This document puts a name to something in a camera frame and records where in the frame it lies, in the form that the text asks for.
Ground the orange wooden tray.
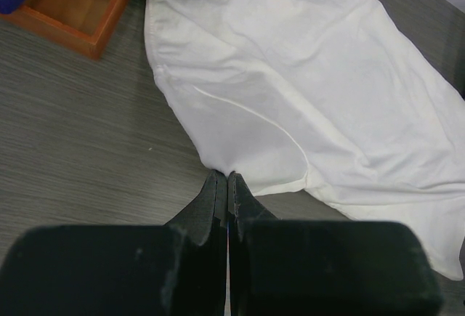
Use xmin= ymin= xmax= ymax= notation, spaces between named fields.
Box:
xmin=1 ymin=0 xmax=129 ymax=60

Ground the white t shirt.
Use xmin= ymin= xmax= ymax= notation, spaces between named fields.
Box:
xmin=145 ymin=0 xmax=464 ymax=280

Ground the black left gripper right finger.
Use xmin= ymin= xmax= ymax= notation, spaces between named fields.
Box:
xmin=228 ymin=173 xmax=442 ymax=315

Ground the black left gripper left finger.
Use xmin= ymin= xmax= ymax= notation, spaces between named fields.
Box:
xmin=1 ymin=171 xmax=227 ymax=315

